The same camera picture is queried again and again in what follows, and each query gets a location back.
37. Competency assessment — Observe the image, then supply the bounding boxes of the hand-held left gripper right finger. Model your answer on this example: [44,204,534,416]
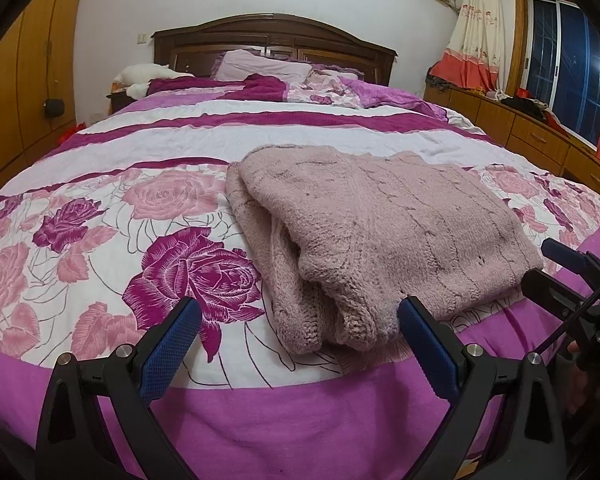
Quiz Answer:
[396,296,573,480]

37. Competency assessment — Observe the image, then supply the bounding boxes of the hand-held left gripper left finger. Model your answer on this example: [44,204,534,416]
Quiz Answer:
[35,296,203,480]

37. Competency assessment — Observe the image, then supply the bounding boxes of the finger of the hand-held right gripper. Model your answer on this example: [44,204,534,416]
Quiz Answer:
[521,269,596,321]
[541,239,600,286]

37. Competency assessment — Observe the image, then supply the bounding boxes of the pink knitted sweater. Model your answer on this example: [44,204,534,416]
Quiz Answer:
[225,144,545,356]

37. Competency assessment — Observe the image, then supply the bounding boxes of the dark clothes pile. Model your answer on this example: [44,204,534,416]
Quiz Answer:
[500,95,548,121]

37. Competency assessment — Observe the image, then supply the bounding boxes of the person's right hand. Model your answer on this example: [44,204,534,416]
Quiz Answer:
[566,355,593,413]

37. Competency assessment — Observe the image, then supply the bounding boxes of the low wooden cabinet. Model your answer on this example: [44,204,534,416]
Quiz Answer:
[424,82,600,196]

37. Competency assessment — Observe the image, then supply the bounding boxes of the floral pink bed quilt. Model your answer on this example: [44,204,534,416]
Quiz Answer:
[0,75,600,480]

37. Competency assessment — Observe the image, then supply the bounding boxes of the purple blanket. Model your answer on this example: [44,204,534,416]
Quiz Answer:
[337,76,448,121]

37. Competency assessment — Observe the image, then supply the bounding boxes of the red plastic bag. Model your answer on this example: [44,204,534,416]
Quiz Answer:
[59,121,88,146]

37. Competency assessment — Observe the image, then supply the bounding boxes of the white plush toy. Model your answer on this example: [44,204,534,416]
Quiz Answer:
[114,62,196,100]

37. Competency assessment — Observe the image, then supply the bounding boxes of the floral pillow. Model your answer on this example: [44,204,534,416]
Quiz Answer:
[287,67,366,108]

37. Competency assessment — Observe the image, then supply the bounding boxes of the lilac pillow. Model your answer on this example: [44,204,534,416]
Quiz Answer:
[212,50,313,83]

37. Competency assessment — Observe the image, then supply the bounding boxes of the wooden wardrobe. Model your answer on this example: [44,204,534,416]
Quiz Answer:
[0,0,91,196]

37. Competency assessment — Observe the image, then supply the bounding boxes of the dark wooden headboard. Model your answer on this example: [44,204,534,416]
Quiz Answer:
[151,12,398,88]

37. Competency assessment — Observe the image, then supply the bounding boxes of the window with wooden frame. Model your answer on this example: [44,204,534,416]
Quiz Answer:
[512,0,600,151]

